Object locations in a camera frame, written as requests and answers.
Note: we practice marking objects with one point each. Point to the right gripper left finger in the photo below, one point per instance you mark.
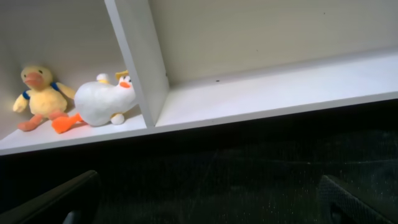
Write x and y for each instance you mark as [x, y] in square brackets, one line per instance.
[62, 202]

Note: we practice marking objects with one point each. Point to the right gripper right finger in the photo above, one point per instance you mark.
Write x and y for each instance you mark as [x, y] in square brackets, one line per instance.
[348, 202]

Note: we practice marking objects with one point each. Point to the yellow plush duck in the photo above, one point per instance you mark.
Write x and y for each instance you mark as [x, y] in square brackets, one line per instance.
[46, 99]

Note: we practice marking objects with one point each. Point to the white plush goose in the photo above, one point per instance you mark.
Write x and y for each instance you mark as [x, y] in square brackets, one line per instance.
[99, 102]

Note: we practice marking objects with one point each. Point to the white shelf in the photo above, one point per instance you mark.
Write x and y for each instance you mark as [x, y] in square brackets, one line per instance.
[248, 93]

